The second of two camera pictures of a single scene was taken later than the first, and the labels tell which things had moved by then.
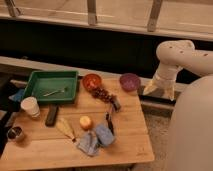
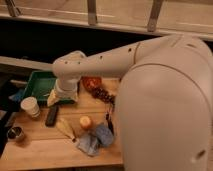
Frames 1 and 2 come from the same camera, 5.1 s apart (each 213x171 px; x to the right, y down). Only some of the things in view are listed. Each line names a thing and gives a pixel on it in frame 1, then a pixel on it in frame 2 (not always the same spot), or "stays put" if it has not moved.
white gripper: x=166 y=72 → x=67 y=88
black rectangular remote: x=51 y=115 stays put
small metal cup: x=13 y=134 stays put
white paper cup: x=31 y=106 stays put
